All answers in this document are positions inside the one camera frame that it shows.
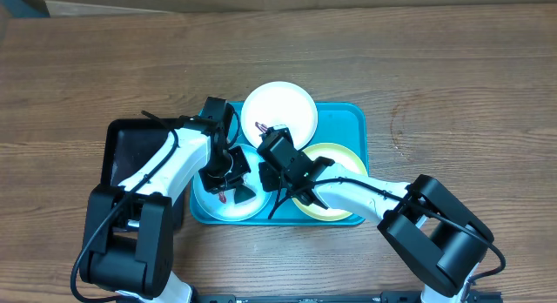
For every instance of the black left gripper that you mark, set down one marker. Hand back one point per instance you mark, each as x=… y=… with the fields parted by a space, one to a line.
x=241 y=167

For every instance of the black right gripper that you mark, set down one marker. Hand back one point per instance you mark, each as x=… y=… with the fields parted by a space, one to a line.
x=273 y=182

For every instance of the green and pink sponge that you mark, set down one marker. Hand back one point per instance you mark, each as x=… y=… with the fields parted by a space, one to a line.
x=242 y=194

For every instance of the light blue plate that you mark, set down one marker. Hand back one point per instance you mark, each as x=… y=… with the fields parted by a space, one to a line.
x=220 y=208

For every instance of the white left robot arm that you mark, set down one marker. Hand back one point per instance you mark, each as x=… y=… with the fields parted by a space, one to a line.
x=128 y=233

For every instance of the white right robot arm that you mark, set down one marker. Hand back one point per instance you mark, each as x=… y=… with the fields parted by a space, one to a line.
x=440 y=240

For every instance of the blue plastic tray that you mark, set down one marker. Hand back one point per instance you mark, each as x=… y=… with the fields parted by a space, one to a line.
x=339 y=123

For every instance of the black water tray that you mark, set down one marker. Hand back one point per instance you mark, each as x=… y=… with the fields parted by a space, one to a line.
x=129 y=144

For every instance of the yellow green plate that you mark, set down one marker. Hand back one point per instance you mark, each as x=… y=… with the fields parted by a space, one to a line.
x=340 y=155

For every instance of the white plate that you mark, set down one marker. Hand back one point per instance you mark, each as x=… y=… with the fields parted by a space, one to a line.
x=279 y=103

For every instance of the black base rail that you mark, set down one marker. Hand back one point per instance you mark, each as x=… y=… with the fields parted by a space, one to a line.
x=385 y=297

